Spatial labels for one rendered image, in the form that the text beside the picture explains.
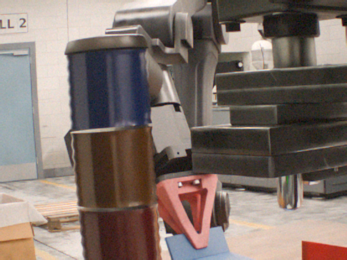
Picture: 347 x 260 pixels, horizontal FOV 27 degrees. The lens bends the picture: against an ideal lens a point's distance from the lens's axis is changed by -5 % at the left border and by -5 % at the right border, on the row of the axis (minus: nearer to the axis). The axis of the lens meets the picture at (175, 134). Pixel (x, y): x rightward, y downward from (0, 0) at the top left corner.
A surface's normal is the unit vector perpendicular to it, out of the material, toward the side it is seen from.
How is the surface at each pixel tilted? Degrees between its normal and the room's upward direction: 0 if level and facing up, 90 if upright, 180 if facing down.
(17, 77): 90
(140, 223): 104
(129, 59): 76
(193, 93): 70
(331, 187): 90
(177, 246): 64
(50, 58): 90
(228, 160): 90
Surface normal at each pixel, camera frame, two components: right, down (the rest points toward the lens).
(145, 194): 0.77, 0.22
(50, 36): 0.48, 0.02
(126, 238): 0.25, 0.28
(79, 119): -0.68, 0.33
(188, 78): -0.25, -0.28
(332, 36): -0.87, 0.08
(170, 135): 0.45, -0.41
